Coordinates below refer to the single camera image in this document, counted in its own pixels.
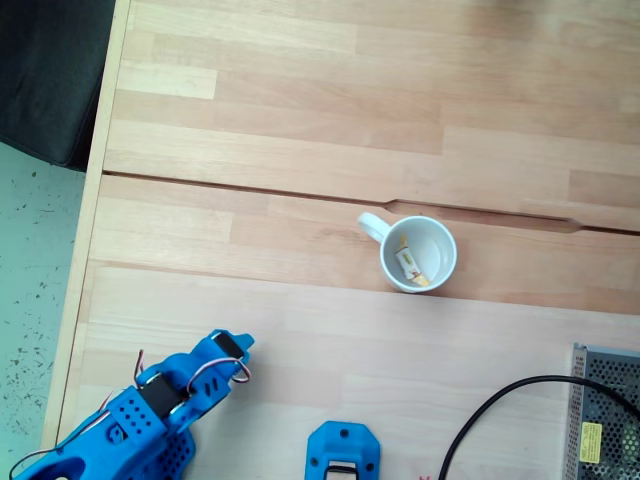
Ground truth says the red white black servo cable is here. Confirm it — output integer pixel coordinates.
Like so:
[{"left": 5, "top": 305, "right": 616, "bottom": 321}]
[
  {"left": 8, "top": 389, "right": 117, "bottom": 477},
  {"left": 132, "top": 348, "right": 147, "bottom": 390},
  {"left": 185, "top": 356, "right": 253, "bottom": 395}
]

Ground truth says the light wooden board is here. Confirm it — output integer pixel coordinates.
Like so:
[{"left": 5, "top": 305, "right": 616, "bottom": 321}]
[{"left": 59, "top": 262, "right": 640, "bottom": 480}]

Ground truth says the blue printed base part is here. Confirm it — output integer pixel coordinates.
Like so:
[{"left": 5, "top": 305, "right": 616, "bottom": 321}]
[{"left": 305, "top": 420, "right": 382, "bottom": 480}]

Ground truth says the black fabric seat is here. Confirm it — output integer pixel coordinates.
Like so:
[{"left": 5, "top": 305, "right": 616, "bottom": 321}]
[{"left": 0, "top": 0, "right": 117, "bottom": 174}]

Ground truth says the white orange caramel sweet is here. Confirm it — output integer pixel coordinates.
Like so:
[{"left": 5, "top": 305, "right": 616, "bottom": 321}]
[{"left": 393, "top": 234, "right": 432, "bottom": 288}]

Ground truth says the thick black cable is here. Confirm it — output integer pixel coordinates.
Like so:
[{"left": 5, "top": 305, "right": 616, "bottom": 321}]
[{"left": 438, "top": 374, "right": 640, "bottom": 480}]

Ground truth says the white ceramic mug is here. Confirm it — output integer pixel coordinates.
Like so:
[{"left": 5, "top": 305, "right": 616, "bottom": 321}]
[{"left": 356, "top": 211, "right": 459, "bottom": 295}]

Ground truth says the perforated metal power supply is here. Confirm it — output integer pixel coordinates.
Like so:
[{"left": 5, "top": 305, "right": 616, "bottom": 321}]
[{"left": 563, "top": 342, "right": 640, "bottom": 480}]

